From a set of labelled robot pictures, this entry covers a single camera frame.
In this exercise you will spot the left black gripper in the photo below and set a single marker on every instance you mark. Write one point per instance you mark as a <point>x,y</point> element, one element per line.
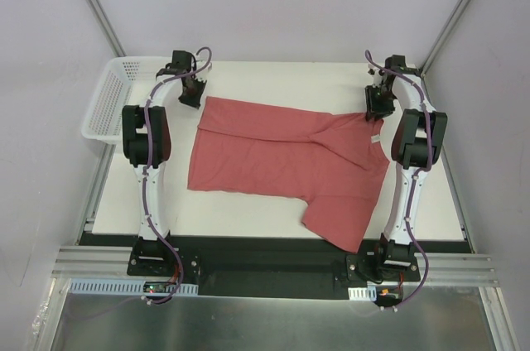
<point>190,92</point>

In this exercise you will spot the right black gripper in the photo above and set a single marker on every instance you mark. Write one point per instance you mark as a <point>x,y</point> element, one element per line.
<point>376,99</point>

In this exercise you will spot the pink t shirt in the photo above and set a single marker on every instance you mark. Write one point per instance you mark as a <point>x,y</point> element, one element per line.
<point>333,162</point>

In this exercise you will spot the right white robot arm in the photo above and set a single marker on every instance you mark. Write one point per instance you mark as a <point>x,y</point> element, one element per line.
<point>415,149</point>

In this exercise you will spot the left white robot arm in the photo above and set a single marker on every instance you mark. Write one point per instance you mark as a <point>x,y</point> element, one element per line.
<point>146,142</point>

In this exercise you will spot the white plastic basket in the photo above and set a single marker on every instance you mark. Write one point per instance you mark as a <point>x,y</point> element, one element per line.
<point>129,80</point>

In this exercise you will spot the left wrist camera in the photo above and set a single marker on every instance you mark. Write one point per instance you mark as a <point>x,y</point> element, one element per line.
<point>203,68</point>

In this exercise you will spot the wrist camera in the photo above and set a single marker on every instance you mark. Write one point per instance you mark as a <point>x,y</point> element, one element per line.
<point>379,77</point>
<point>203,68</point>

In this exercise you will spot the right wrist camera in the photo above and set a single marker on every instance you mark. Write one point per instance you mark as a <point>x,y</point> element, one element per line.
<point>379,77</point>

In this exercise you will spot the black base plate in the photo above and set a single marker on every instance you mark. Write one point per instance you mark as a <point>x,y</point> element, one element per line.
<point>263,267</point>

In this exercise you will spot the right white cable duct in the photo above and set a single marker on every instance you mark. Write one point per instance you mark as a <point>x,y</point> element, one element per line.
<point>368,293</point>

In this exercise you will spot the white cable duct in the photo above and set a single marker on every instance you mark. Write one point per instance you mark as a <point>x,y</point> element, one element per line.
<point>368,293</point>
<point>124,287</point>

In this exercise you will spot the left white cable duct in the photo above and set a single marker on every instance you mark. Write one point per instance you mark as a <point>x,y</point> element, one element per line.
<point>124,287</point>

